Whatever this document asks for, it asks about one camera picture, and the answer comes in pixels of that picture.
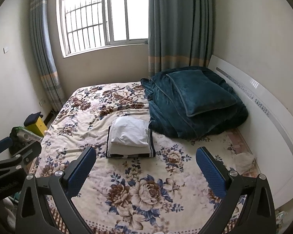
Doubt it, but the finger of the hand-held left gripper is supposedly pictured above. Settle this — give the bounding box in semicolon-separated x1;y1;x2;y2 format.
0;141;42;174
0;136;14;162

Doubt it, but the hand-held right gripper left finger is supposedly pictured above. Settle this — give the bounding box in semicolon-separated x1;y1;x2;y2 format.
16;147;97;234

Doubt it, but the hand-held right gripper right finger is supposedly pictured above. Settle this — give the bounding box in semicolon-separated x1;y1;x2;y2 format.
196;147;276;234

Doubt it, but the white shirt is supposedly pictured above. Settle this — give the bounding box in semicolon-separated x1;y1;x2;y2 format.
111;116;149;147

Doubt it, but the white plastic item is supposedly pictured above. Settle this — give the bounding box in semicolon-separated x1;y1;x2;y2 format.
18;130;43;143

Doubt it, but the black bag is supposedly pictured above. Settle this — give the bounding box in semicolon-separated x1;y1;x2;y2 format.
9;126;27;155

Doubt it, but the yellow box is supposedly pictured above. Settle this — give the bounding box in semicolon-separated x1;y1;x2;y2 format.
24;116;48;137

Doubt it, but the black cap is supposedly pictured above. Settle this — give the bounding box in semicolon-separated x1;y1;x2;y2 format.
24;112;44;127

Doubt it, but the crumpled white cloth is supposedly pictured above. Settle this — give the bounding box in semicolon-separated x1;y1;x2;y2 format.
233;152;255;173

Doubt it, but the floral blanket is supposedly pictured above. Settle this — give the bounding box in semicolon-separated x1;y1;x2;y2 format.
27;82;254;234

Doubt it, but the cream garment with dark stripes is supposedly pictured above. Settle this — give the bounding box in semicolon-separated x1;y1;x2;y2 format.
105;125;157;159

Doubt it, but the white headboard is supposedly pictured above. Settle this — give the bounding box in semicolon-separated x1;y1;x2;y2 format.
207;55;293;209

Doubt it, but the teal duvet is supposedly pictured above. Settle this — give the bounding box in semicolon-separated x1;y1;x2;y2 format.
140;66;249;138

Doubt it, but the teal pillow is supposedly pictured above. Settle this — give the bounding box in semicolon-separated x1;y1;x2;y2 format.
166;69;237;117

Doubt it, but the narrow teal curtain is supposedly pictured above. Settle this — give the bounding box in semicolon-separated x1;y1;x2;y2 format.
29;0;65;111

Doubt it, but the wide teal curtain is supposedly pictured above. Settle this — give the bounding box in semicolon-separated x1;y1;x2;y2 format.
148;0;213;78

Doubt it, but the window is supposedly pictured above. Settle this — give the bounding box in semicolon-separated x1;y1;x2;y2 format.
56;0;149;58

